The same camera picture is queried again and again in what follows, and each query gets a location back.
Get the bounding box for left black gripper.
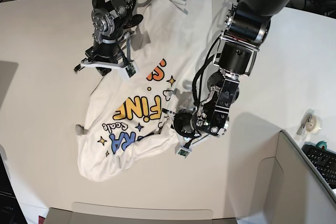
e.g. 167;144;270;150
172;107;210;143

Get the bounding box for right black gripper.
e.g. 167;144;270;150
85;42;126;68

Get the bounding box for white printed t-shirt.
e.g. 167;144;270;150
76;0;212;182

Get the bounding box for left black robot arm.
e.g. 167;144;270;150
173;0;290;147

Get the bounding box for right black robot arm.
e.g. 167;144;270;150
74;0;143;79

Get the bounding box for clear tape dispenser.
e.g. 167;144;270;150
296;109;322;142

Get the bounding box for beige partition box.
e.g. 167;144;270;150
45;130;335;223

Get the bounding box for green tape roll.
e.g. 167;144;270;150
316;141;328;150

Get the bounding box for black computer keyboard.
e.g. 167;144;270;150
301;145;336;189

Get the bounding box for black monitor corner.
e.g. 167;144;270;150
1;146;27;224

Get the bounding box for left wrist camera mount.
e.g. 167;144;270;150
161;108;211;159

